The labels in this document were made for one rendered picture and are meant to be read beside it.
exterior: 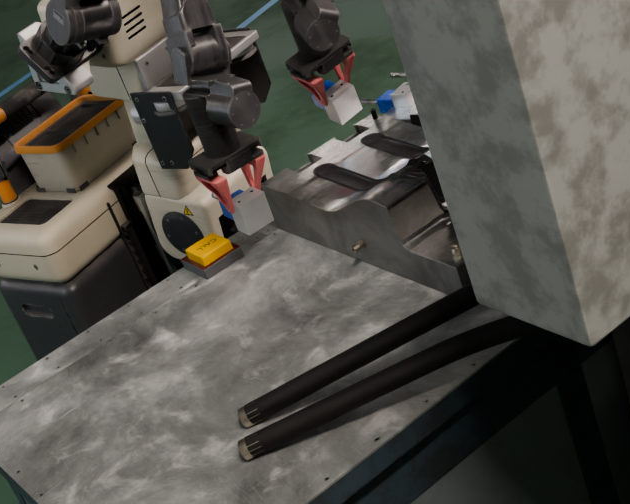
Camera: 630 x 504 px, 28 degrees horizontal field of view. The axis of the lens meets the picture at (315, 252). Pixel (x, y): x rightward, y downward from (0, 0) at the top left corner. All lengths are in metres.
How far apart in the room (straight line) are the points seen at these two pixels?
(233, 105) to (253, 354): 0.37
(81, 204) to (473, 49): 1.62
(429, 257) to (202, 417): 0.40
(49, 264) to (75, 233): 0.08
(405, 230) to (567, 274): 0.74
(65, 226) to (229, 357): 0.76
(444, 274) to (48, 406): 0.64
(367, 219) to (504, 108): 0.85
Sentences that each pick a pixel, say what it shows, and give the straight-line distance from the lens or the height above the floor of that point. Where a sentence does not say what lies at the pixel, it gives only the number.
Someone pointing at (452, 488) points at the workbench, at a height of 0.64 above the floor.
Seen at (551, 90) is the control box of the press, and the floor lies 1.32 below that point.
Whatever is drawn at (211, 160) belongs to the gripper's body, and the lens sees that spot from 1.92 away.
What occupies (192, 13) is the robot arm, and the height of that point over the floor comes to 1.26.
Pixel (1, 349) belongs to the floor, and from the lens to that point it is 4.04.
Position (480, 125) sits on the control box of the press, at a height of 1.30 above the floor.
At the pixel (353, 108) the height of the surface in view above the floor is 0.94.
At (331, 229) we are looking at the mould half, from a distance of 2.02.
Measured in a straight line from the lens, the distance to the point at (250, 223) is 1.96.
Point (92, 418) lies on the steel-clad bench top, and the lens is 1.90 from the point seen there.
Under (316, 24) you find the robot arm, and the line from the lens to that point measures 2.00.
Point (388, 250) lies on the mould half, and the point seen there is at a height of 0.85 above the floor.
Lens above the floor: 1.76
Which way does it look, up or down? 28 degrees down
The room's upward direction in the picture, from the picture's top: 21 degrees counter-clockwise
